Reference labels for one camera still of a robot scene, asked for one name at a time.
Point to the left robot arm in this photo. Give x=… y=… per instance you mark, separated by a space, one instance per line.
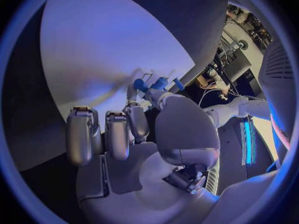
x=233 y=109

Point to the blue peg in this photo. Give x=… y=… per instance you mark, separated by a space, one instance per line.
x=140 y=84
x=179 y=84

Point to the blue cylinder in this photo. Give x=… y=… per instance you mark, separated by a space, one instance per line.
x=160 y=83

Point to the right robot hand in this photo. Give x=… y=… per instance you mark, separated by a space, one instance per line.
x=144 y=171

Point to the white task board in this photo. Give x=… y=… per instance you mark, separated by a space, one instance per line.
x=105 y=41

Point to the glowing light bar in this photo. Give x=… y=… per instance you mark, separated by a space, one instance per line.
x=248 y=141

